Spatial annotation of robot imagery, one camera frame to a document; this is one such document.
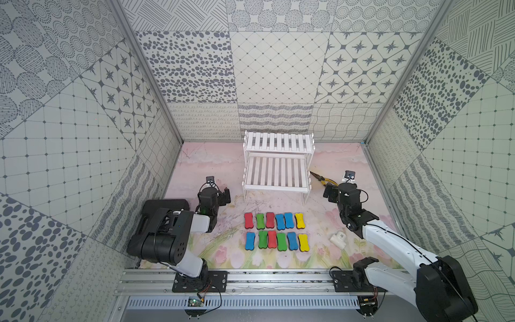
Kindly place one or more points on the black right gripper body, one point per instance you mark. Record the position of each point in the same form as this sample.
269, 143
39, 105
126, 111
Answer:
342, 212

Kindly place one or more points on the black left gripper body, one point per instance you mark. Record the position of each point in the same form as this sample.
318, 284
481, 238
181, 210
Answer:
221, 195

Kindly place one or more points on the red eraser shelf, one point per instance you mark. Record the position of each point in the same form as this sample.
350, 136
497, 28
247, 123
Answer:
272, 240
248, 221
270, 220

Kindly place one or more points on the green eraser shelf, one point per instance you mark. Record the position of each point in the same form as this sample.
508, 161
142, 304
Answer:
281, 242
260, 221
263, 239

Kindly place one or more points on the yellow eraser shelf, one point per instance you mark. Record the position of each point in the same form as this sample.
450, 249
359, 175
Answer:
303, 243
299, 220

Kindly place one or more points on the blue eraser shelf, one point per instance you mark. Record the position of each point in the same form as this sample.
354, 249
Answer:
289, 221
292, 241
250, 239
280, 222

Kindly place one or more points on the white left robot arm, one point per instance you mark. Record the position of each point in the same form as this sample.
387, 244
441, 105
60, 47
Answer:
163, 231

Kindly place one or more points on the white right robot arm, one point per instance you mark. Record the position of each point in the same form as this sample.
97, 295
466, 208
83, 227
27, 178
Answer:
435, 285

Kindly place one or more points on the white slatted wooden shelf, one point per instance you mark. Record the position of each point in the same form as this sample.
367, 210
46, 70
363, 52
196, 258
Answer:
278, 162

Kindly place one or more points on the yellow black pliers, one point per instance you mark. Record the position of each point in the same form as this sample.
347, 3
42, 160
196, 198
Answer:
324, 181

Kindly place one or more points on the small white box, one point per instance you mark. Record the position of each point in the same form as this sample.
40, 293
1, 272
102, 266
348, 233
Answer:
339, 240

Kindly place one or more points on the black plastic case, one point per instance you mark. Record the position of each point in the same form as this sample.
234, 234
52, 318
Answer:
150, 218

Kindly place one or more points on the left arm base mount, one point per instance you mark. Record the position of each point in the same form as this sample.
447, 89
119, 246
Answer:
209, 281

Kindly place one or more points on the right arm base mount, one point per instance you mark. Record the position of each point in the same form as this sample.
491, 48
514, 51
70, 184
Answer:
346, 281

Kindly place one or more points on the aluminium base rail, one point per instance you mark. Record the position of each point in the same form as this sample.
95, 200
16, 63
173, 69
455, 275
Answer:
263, 289

